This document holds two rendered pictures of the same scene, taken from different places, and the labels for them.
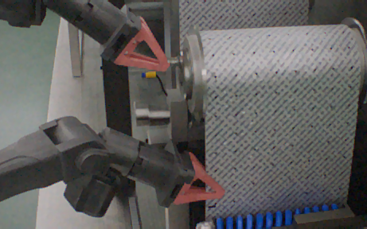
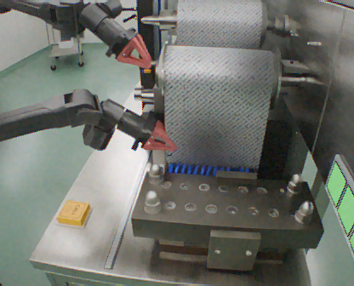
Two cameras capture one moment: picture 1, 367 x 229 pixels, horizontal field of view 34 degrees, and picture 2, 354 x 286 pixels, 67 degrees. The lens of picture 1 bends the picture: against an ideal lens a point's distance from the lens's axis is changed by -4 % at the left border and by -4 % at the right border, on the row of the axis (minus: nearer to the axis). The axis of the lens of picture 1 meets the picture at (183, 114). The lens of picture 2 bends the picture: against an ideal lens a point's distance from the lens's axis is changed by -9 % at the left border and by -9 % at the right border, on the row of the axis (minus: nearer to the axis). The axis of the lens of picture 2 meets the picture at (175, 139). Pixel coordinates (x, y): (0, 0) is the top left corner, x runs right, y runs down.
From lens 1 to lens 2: 0.32 m
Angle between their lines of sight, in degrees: 15
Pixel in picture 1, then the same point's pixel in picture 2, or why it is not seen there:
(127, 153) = (114, 115)
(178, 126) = (157, 103)
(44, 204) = not seen: hidden behind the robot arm
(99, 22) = (107, 34)
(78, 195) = (86, 135)
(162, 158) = (136, 121)
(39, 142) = (57, 101)
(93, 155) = (85, 112)
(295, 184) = (223, 151)
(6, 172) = (33, 116)
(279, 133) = (212, 116)
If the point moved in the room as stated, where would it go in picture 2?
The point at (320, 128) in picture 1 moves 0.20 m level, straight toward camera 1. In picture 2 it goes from (241, 117) to (205, 163)
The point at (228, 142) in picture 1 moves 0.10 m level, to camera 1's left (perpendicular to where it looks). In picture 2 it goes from (179, 117) to (139, 112)
